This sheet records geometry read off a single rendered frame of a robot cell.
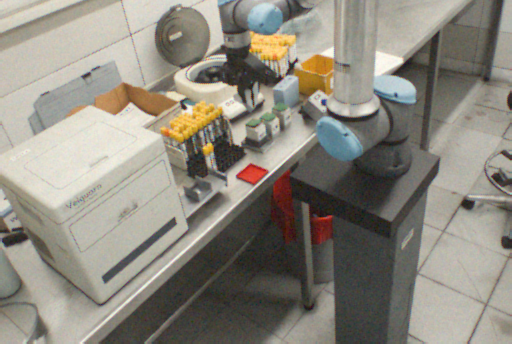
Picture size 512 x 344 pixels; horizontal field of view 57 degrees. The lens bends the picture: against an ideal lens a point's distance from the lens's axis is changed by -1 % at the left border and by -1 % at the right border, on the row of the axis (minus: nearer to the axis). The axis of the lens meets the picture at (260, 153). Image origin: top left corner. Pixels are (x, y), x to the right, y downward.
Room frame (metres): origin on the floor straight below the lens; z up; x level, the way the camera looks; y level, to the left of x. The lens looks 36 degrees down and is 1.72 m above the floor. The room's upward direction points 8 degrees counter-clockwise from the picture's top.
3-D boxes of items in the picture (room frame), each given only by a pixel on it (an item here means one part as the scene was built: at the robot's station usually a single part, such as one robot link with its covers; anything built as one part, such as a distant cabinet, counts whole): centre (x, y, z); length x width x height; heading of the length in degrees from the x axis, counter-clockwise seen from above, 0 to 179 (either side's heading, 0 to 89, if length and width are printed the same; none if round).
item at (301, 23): (2.14, -0.27, 0.94); 0.20 x 0.17 x 0.14; 118
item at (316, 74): (1.51, -0.25, 0.92); 0.13 x 0.13 x 0.10; 44
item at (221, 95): (1.52, 0.11, 0.94); 0.30 x 0.24 x 0.12; 38
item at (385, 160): (0.98, -0.32, 0.99); 0.15 x 0.15 x 0.10
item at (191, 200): (0.95, 0.19, 0.92); 0.21 x 0.07 x 0.05; 137
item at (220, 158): (1.14, 0.13, 0.93); 0.17 x 0.09 x 0.11; 137
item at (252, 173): (1.07, 0.03, 0.88); 0.07 x 0.07 x 0.01; 47
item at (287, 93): (1.40, -0.12, 0.92); 0.10 x 0.07 x 0.10; 143
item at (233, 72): (1.23, 0.02, 1.15); 0.09 x 0.08 x 0.12; 49
